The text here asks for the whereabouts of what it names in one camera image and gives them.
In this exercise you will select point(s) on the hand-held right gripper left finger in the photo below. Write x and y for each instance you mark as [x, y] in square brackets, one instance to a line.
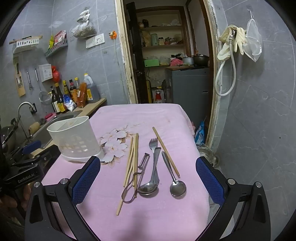
[86, 178]

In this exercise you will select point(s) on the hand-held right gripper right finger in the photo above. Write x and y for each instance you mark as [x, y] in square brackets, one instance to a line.
[209, 180]

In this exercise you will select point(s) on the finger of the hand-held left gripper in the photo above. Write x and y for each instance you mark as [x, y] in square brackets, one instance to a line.
[47, 154]
[31, 147]

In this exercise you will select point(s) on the white plastic utensil holder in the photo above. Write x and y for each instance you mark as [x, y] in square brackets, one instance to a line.
[74, 139]

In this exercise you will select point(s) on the small metal spoon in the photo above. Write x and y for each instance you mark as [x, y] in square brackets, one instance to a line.
[178, 188]

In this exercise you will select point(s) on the wooden chopstick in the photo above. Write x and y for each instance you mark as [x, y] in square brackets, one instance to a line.
[126, 192]
[129, 162]
[165, 150]
[136, 162]

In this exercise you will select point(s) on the metal peeler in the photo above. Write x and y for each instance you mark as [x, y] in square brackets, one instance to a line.
[142, 166]

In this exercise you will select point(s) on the large metal spoon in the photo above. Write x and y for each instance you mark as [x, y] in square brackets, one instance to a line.
[147, 187]

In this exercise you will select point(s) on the metal fork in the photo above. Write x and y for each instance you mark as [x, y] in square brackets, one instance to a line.
[154, 144]

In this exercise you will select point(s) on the person's left hand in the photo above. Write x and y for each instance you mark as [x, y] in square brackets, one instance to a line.
[22, 192]

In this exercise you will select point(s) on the tan loofah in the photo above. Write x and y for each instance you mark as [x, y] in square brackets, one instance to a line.
[34, 127]

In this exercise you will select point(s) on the steel sink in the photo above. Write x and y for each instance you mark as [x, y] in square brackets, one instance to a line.
[48, 129]

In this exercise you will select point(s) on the glass jar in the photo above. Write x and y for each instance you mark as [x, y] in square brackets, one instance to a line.
[208, 154]

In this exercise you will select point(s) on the steel wool scrubber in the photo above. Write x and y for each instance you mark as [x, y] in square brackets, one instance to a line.
[42, 121]

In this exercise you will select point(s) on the pink sponge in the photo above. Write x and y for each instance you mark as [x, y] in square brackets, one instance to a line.
[50, 115]

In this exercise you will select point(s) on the metal faucet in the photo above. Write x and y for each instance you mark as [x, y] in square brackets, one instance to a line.
[23, 106]

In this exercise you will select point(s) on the blue plastic bag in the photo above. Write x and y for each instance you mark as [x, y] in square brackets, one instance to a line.
[200, 133]

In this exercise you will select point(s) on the metal strainer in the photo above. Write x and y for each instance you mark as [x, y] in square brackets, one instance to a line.
[45, 97]

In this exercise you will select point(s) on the blue white bag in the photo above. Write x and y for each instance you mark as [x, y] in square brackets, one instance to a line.
[69, 103]

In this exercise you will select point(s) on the dark sauce bottle yellow label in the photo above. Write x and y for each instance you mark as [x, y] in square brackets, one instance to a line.
[61, 99]

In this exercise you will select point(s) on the wooden knife board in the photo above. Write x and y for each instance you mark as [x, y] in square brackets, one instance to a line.
[20, 83]

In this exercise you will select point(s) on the hanging metal utensil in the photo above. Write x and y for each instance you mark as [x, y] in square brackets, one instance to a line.
[29, 80]

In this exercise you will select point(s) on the red label sauce bottle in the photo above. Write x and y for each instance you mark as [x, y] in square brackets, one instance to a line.
[73, 90]

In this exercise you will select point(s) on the yellow cap sauce bottle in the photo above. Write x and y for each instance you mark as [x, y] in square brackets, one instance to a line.
[66, 87]

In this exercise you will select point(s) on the wooden counter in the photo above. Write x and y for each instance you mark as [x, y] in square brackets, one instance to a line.
[94, 103]

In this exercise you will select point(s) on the red plastic bag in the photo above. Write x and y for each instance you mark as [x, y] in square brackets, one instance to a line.
[56, 74]

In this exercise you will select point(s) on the slim yellow cap bottle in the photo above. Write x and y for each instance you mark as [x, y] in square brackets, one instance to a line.
[77, 83]

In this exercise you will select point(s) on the large oil jug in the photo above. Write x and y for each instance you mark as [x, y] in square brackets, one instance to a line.
[92, 90]

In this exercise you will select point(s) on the pink floral tablecloth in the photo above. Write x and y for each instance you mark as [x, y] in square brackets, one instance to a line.
[161, 115]

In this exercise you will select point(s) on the grey cabinet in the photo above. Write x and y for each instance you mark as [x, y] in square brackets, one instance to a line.
[187, 88]

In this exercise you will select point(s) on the red white bottle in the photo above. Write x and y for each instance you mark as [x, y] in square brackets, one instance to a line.
[158, 96]

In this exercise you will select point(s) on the yellow green packet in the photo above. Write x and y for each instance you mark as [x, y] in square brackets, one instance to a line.
[51, 41]

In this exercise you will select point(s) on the red snack packet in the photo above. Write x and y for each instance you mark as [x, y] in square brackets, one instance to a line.
[60, 37]

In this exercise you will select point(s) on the dark cooking pot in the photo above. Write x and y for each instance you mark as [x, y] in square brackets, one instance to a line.
[201, 59]

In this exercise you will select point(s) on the silver pot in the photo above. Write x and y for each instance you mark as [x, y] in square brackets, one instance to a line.
[187, 60]

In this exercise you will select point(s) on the pink cloth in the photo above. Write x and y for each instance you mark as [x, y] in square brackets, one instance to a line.
[176, 62]

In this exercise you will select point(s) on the hanging clear plastic bag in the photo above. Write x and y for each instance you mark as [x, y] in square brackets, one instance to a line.
[83, 29]

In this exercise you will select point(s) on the green box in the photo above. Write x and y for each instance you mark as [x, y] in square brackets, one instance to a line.
[151, 62]

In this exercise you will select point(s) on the orange plug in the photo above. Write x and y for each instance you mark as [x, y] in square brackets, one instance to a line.
[113, 34]

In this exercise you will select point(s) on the wooden shelf cabinet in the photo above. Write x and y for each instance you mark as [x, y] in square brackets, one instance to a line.
[161, 46]

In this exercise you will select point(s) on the cream rubber gloves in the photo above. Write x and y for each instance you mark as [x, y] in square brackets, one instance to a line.
[225, 37]

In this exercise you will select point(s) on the white mesh bag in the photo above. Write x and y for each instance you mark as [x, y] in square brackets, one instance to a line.
[253, 41]

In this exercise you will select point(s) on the white wall box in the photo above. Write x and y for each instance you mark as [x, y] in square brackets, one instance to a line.
[45, 73]

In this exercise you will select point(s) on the grey wall basket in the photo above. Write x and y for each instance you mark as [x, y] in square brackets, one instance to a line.
[56, 49]

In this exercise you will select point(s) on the white wall basket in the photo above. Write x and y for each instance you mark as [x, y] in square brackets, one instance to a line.
[25, 42]

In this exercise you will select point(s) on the white wall socket panel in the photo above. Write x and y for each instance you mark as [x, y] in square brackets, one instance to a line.
[95, 41]

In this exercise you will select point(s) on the wooden door frame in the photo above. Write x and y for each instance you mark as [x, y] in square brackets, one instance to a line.
[126, 58]

